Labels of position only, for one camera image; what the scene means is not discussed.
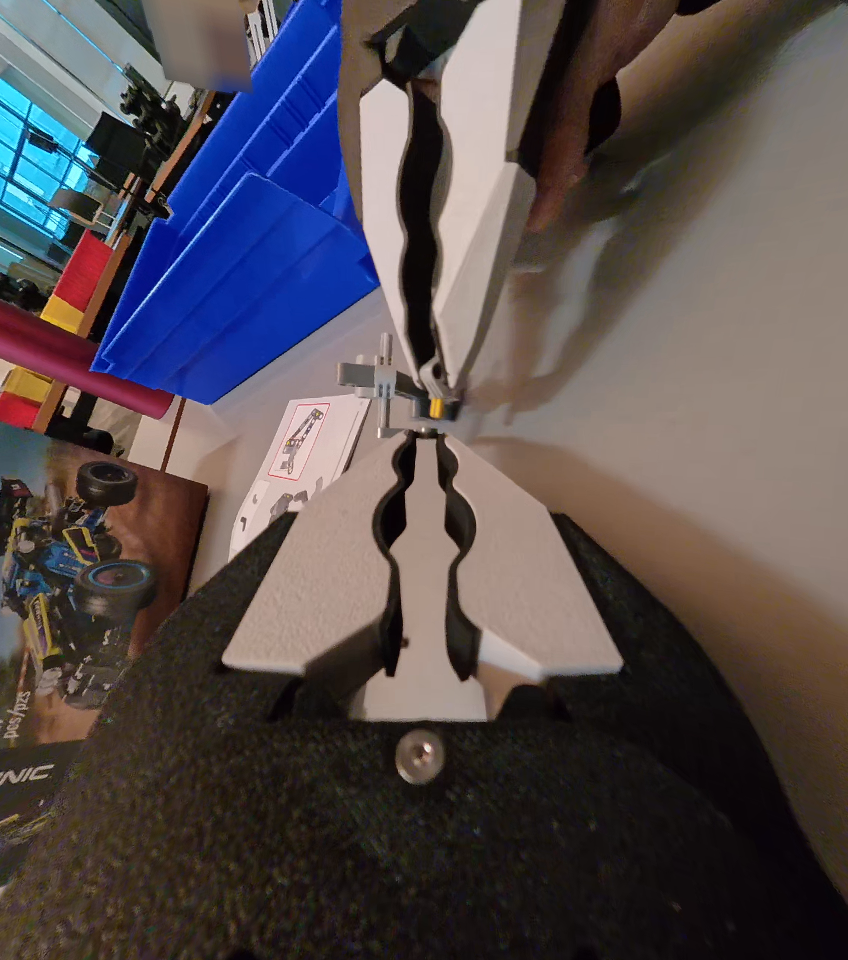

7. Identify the red storage bin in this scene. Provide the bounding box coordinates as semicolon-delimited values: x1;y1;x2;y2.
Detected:
0;390;58;430

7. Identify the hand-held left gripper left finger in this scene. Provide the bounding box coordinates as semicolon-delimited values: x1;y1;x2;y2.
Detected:
220;436;419;680

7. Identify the large blue storage bin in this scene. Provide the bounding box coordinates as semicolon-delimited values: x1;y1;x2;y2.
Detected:
90;172;380;406

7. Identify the toy set box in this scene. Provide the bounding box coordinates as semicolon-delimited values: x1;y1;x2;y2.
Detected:
0;420;209;954

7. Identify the window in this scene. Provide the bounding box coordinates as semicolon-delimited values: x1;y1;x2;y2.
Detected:
0;75;99;290

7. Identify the maroon rolled mat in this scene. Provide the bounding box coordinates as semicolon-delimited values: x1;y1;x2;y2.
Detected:
0;292;174;421

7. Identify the grey toy connector assembly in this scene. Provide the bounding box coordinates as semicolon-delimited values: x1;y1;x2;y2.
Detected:
336;333;464;441

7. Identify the black tripod equipment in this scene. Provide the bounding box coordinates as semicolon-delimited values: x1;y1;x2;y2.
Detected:
118;75;187;145

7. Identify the open instruction booklet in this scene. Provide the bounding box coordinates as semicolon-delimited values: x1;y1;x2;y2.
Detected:
229;396;373;562

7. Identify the person's right hand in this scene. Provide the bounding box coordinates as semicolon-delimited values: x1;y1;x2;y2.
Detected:
523;0;682;237

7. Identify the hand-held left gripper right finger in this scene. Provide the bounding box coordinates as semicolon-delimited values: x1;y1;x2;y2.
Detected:
435;436;625;685

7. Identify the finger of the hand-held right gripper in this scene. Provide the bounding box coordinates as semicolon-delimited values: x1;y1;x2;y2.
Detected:
358;77;446;384
430;0;569;393

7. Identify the yellow storage bin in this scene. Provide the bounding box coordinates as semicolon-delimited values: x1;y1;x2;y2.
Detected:
4;366;56;399

